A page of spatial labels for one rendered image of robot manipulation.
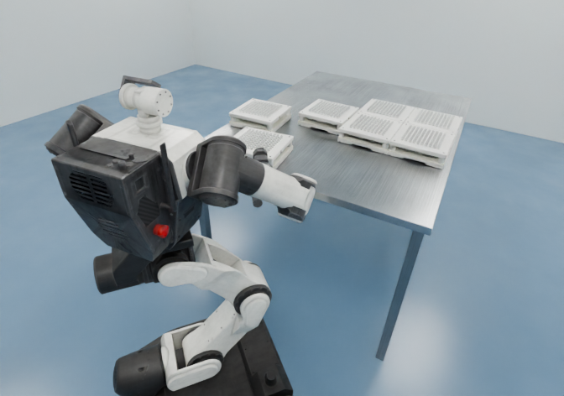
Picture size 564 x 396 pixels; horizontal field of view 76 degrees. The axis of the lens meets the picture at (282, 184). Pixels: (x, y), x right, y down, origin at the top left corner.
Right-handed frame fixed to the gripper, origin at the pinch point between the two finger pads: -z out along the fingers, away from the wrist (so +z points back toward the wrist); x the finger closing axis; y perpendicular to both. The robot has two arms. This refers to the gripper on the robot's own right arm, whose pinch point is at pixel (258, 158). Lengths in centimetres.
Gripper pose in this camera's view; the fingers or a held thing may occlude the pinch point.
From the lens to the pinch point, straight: 147.8
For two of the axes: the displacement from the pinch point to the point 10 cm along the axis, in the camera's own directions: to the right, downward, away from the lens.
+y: 9.9, -0.7, 1.5
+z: 1.7, 5.4, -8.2
